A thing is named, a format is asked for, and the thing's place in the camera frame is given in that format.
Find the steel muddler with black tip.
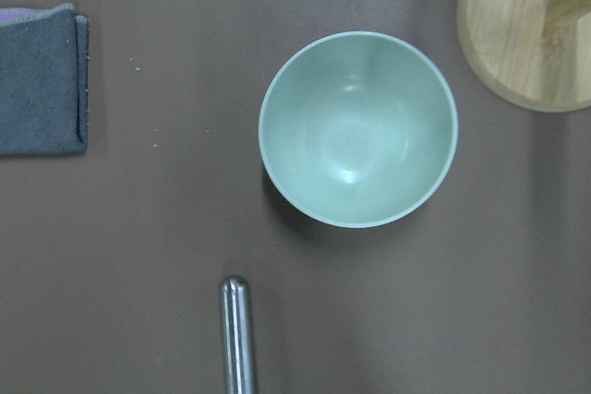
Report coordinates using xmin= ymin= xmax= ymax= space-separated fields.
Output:
xmin=220 ymin=275 xmax=258 ymax=394

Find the mint green bowl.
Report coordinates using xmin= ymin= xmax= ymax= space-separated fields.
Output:
xmin=258 ymin=31 xmax=459 ymax=229

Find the wooden mug tree stand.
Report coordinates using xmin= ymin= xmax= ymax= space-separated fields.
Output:
xmin=456 ymin=0 xmax=590 ymax=113

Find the grey folded cloth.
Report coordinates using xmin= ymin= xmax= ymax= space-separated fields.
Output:
xmin=1 ymin=3 xmax=89 ymax=156

